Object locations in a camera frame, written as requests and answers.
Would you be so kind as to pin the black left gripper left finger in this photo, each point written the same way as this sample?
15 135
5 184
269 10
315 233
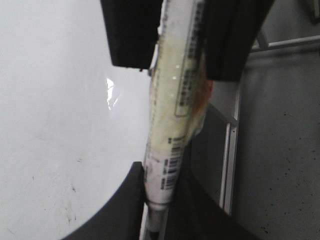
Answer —
132 31

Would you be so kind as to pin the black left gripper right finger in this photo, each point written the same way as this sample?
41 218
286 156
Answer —
231 27

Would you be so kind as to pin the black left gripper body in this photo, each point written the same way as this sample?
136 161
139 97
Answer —
120 212

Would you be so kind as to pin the white black-tip marker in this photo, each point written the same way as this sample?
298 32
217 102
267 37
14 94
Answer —
175 114

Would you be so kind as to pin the white whiteboard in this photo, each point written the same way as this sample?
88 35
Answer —
71 123

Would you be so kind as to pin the grey metal stand frame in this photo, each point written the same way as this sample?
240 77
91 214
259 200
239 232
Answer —
253 173

